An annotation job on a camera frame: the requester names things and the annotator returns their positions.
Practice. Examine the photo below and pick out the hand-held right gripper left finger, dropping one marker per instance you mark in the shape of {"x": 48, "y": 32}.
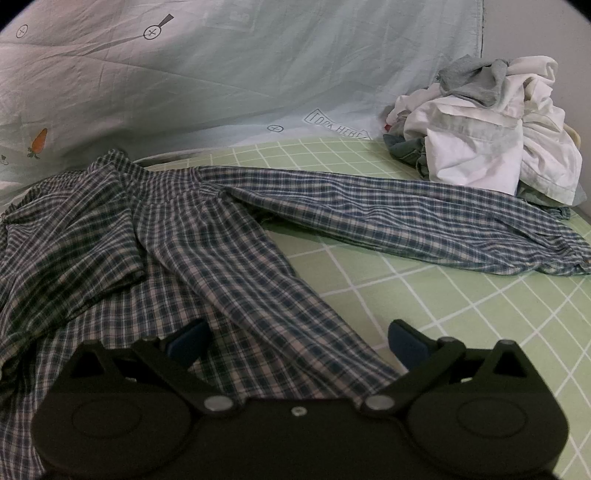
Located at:
{"x": 187, "y": 344}

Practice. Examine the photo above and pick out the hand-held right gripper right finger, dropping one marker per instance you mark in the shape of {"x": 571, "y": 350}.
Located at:
{"x": 411, "y": 346}

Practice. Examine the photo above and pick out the blue plaid shirt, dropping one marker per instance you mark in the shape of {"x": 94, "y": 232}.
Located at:
{"x": 184, "y": 258}

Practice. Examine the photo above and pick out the blue denim garment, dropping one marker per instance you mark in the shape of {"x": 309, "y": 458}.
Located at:
{"x": 408, "y": 152}

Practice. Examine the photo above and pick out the light blue-grey garment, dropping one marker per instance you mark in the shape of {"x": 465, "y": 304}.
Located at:
{"x": 542, "y": 198}

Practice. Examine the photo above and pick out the white garment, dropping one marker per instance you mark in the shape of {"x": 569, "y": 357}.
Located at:
{"x": 475, "y": 152}

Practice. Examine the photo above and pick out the red cloth piece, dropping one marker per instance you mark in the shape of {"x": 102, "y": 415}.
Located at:
{"x": 390, "y": 122}

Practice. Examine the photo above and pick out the carrot print pale blanket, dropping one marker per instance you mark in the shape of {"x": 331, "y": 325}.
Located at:
{"x": 207, "y": 78}

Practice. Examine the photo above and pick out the beige garment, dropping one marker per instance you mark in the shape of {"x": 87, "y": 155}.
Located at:
{"x": 577, "y": 136}

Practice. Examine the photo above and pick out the grey garment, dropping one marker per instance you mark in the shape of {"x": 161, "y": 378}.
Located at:
{"x": 475, "y": 83}

